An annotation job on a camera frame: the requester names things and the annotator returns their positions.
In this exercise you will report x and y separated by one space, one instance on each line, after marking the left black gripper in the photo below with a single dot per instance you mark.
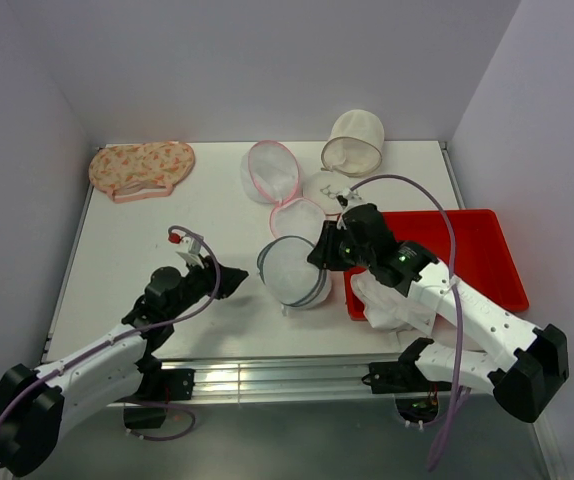
211 274

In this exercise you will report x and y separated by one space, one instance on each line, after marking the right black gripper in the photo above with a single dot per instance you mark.
324 253

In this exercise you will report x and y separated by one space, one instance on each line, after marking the grey-trimmed white mesh laundry bag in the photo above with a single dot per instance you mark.
289 278

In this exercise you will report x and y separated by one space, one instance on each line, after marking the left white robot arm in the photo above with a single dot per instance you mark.
40 405

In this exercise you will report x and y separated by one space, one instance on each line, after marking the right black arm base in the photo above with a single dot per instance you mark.
416 398

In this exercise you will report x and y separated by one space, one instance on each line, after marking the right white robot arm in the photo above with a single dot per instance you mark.
468 340

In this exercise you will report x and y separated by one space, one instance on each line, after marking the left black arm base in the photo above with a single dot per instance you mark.
147 410

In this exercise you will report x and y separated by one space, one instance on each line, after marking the white bra in tray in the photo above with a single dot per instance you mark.
388 310

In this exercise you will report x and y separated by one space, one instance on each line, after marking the beige mesh laundry bag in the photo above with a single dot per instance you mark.
354 149

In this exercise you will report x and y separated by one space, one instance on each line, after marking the pink-trimmed white mesh laundry bag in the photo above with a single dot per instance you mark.
270 174

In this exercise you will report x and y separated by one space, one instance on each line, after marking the orange floral laundry bag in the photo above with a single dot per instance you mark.
135 172

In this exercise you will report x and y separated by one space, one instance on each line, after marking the red plastic tray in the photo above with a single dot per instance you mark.
483 259

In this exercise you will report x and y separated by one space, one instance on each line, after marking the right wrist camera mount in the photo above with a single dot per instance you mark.
348 199

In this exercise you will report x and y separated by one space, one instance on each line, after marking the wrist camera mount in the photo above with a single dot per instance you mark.
348 199
187 248

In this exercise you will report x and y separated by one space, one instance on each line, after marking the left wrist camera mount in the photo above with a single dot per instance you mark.
187 248

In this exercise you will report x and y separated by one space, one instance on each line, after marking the aluminium mounting rail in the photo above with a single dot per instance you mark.
278 380

